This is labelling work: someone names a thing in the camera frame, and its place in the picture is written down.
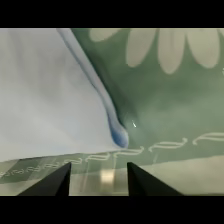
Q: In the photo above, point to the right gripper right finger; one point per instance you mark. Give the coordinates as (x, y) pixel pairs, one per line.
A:
(146, 183)

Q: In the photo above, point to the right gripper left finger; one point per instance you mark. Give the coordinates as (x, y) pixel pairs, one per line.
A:
(55, 183)

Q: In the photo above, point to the light blue shirt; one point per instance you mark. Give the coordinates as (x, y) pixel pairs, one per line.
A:
(46, 96)

